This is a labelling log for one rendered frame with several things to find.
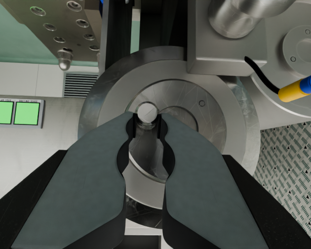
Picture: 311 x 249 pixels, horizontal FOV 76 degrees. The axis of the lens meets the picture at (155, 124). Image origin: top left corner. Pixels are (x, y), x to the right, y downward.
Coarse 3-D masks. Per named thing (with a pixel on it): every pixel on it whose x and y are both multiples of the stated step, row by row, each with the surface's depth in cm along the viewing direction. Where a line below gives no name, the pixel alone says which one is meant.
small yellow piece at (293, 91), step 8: (248, 64) 13; (256, 64) 13; (256, 72) 13; (264, 80) 12; (304, 80) 10; (272, 88) 12; (288, 88) 11; (296, 88) 10; (304, 88) 10; (280, 96) 11; (288, 96) 11; (296, 96) 11
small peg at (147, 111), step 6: (144, 102) 11; (150, 102) 11; (138, 108) 11; (144, 108) 11; (150, 108) 11; (156, 108) 11; (138, 114) 11; (144, 114) 11; (150, 114) 11; (156, 114) 11; (138, 120) 11; (144, 120) 11; (150, 120) 11; (156, 120) 11; (144, 126) 12; (150, 126) 12
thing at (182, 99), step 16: (160, 80) 15; (176, 80) 14; (144, 96) 14; (160, 96) 14; (176, 96) 14; (192, 96) 14; (208, 96) 14; (160, 112) 14; (176, 112) 15; (192, 112) 14; (208, 112) 14; (208, 128) 14; (224, 128) 14; (144, 144) 14; (160, 144) 14; (224, 144) 14; (144, 160) 14; (160, 160) 14; (160, 176) 13
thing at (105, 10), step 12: (108, 0) 18; (120, 0) 25; (108, 12) 18; (120, 12) 25; (108, 24) 18; (120, 24) 26; (108, 36) 18; (120, 36) 26; (108, 48) 18; (120, 48) 26; (108, 60) 18
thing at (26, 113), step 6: (18, 108) 47; (24, 108) 47; (30, 108) 47; (36, 108) 47; (18, 114) 47; (24, 114) 47; (30, 114) 47; (36, 114) 47; (18, 120) 47; (24, 120) 47; (30, 120) 47; (36, 120) 47
